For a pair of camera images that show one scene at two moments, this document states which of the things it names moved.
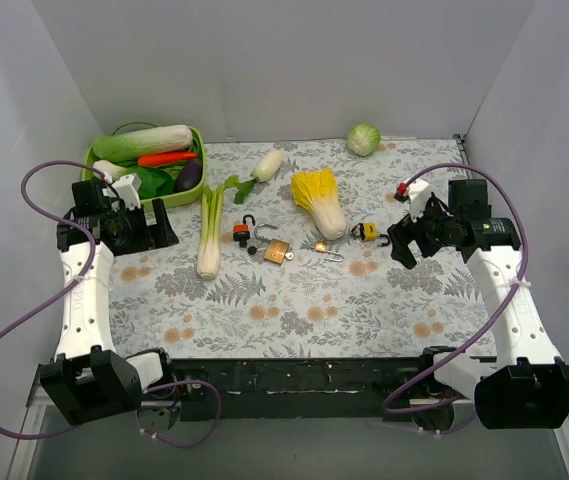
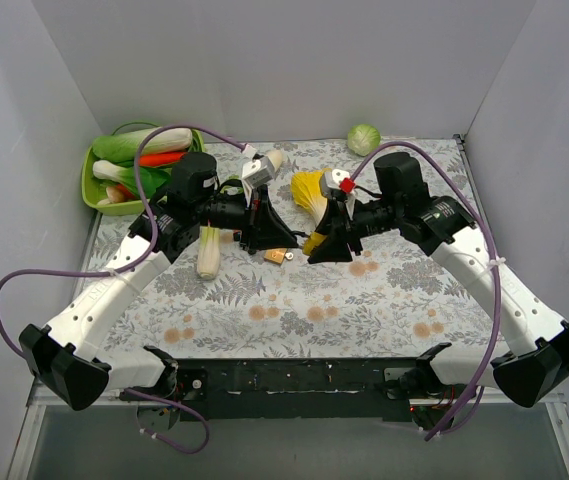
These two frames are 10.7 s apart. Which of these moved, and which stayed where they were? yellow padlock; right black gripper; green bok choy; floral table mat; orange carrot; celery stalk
Moved: yellow padlock; right black gripper
Stayed: celery stalk; green bok choy; orange carrot; floral table mat
